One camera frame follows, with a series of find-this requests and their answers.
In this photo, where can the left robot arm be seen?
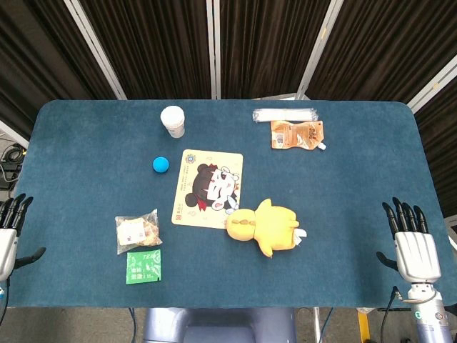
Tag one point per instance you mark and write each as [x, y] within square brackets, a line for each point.
[3, 291]

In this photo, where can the orange spout pouch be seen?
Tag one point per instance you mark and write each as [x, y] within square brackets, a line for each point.
[298, 134]

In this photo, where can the yellow plush duck toy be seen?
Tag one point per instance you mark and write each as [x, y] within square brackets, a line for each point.
[266, 226]

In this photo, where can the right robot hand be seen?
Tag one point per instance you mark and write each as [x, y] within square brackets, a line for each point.
[414, 246]

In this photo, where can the clear plastic straw pack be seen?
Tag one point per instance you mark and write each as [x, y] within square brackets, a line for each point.
[284, 115]

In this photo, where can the green tea packet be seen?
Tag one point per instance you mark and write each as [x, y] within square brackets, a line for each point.
[143, 267]

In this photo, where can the blue ball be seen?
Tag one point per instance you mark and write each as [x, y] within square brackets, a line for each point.
[160, 164]

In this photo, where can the blue table cloth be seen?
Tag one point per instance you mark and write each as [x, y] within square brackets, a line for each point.
[228, 203]

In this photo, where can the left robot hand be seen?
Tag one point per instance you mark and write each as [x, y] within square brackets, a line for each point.
[7, 246]

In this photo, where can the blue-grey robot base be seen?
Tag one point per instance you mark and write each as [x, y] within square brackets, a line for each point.
[221, 325]

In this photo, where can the clear snack bag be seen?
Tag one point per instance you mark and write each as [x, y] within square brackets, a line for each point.
[137, 231]

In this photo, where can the cartoon girl mouse pad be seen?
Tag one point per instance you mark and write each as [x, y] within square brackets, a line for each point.
[209, 189]

